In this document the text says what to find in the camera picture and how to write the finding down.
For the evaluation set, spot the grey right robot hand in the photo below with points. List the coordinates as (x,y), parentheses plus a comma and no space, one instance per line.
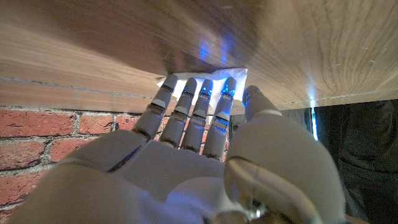
(273,155)

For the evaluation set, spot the white paper tissue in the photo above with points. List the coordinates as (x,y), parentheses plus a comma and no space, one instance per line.
(217,75)

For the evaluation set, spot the red brick print backdrop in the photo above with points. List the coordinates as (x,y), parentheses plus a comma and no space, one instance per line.
(37,130)

